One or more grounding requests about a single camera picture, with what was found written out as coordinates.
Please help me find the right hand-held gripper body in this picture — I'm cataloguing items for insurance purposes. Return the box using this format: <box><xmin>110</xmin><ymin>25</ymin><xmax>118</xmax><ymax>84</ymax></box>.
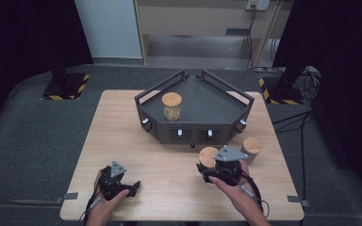
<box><xmin>212</xmin><ymin>144</ymin><xmax>250</xmax><ymax>186</ymax></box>

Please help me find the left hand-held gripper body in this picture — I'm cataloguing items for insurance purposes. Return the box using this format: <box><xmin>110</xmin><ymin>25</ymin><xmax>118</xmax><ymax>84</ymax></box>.
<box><xmin>98</xmin><ymin>160</ymin><xmax>130</xmax><ymax>201</ymax></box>

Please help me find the glass jar of green grains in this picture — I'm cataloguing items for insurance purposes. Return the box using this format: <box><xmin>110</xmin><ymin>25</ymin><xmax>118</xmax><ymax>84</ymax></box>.
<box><xmin>198</xmin><ymin>146</ymin><xmax>221</xmax><ymax>170</ymax></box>

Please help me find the glass jar of brown grains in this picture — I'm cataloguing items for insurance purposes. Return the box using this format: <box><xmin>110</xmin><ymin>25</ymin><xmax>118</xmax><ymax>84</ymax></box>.
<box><xmin>240</xmin><ymin>137</ymin><xmax>263</xmax><ymax>165</ymax></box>

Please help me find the black metal corner rack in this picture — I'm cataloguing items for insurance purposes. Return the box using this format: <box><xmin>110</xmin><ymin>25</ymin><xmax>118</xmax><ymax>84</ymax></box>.
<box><xmin>134</xmin><ymin>69</ymin><xmax>255</xmax><ymax>149</ymax></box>

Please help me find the glass jar of pale nuts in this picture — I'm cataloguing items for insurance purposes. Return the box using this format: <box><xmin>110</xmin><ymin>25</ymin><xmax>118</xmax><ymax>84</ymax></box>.
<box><xmin>161</xmin><ymin>91</ymin><xmax>184</xmax><ymax>122</ymax></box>

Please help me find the person's left hand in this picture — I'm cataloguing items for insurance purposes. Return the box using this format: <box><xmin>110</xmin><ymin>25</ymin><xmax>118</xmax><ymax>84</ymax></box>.
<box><xmin>87</xmin><ymin>169</ymin><xmax>130</xmax><ymax>219</ymax></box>

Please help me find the person's right hand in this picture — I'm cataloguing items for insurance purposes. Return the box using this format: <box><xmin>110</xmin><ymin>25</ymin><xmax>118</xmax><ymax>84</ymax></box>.
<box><xmin>207</xmin><ymin>160</ymin><xmax>265</xmax><ymax>215</ymax></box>

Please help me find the grey tape strip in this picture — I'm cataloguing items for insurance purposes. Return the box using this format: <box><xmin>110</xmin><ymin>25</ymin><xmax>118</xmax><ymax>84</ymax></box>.
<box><xmin>55</xmin><ymin>192</ymin><xmax>79</xmax><ymax>204</ymax></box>
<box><xmin>287</xmin><ymin>195</ymin><xmax>311</xmax><ymax>208</ymax></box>

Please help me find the black curtain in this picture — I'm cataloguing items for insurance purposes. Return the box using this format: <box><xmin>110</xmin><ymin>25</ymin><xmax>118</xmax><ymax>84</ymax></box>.
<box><xmin>272</xmin><ymin>0</ymin><xmax>362</xmax><ymax>197</ymax></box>
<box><xmin>0</xmin><ymin>0</ymin><xmax>94</xmax><ymax>144</ymax></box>

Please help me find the left hand-held gripper cable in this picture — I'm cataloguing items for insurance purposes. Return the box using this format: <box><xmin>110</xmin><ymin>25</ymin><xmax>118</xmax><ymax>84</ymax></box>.
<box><xmin>79</xmin><ymin>185</ymin><xmax>106</xmax><ymax>226</ymax></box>

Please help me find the hand-held gripper cable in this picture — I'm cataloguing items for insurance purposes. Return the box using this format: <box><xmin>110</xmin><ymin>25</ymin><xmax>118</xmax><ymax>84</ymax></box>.
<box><xmin>239</xmin><ymin>173</ymin><xmax>271</xmax><ymax>219</ymax></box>
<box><xmin>79</xmin><ymin>185</ymin><xmax>106</xmax><ymax>226</ymax></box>

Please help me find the right hand-held gripper cable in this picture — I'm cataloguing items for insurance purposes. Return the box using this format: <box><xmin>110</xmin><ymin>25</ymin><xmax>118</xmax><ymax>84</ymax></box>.
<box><xmin>239</xmin><ymin>173</ymin><xmax>271</xmax><ymax>219</ymax></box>

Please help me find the black floor cable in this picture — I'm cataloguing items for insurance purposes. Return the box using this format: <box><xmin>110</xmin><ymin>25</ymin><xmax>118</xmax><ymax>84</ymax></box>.
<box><xmin>271</xmin><ymin>110</ymin><xmax>315</xmax><ymax>202</ymax></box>

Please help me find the black base plate, hazard tape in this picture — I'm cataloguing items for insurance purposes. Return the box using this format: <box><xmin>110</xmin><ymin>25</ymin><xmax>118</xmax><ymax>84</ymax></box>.
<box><xmin>258</xmin><ymin>75</ymin><xmax>305</xmax><ymax>105</ymax></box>
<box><xmin>41</xmin><ymin>73</ymin><xmax>91</xmax><ymax>101</ymax></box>

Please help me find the black stand post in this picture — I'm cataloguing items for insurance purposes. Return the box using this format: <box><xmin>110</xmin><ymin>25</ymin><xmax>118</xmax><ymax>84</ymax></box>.
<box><xmin>276</xmin><ymin>57</ymin><xmax>312</xmax><ymax>92</ymax></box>
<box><xmin>45</xmin><ymin>46</ymin><xmax>70</xmax><ymax>88</ymax></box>

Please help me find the tangle of black cables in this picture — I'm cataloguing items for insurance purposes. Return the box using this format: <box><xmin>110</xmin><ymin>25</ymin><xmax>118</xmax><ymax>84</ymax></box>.
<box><xmin>295</xmin><ymin>65</ymin><xmax>322</xmax><ymax>102</ymax></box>

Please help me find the black socket cable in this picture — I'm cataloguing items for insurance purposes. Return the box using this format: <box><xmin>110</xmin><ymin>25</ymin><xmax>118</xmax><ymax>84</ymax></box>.
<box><xmin>245</xmin><ymin>8</ymin><xmax>258</xmax><ymax>71</ymax></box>

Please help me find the white wall socket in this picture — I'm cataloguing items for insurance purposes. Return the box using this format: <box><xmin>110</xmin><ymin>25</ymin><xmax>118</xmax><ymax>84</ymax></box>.
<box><xmin>245</xmin><ymin>0</ymin><xmax>271</xmax><ymax>11</ymax></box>

